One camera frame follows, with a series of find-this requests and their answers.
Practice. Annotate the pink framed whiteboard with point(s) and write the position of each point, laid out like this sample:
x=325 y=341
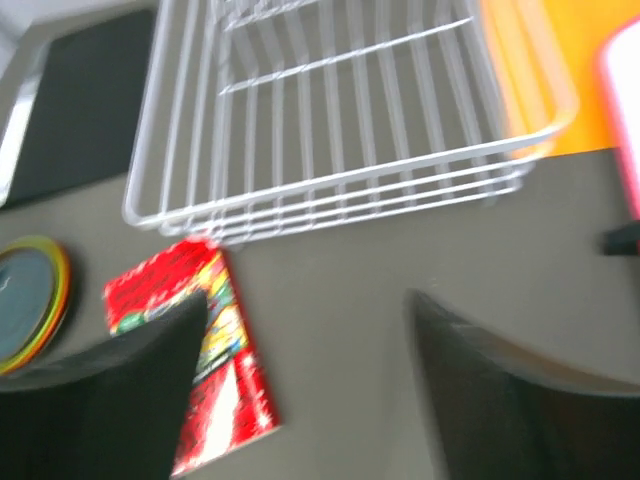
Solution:
x=618 y=72

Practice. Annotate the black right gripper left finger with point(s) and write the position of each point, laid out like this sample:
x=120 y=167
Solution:
x=112 y=411

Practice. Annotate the black folder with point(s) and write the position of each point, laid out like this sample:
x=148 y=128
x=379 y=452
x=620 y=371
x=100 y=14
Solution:
x=73 y=117

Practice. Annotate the dark teal plate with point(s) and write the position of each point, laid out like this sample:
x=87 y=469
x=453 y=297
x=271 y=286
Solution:
x=27 y=283

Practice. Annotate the red illustrated book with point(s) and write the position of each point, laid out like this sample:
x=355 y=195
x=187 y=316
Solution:
x=230 y=403

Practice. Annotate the white wire dish rack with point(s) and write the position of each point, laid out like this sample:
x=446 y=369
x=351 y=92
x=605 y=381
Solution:
x=267 y=118

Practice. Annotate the orange plate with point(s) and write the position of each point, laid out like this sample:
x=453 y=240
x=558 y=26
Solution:
x=62 y=310

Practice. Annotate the orange folder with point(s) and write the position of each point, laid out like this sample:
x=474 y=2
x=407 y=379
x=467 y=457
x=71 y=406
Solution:
x=545 y=54

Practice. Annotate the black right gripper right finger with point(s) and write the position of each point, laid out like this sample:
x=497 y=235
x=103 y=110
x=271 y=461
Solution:
x=506 y=412

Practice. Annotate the lime green plate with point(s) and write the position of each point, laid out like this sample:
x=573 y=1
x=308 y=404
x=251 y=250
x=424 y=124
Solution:
x=52 y=300

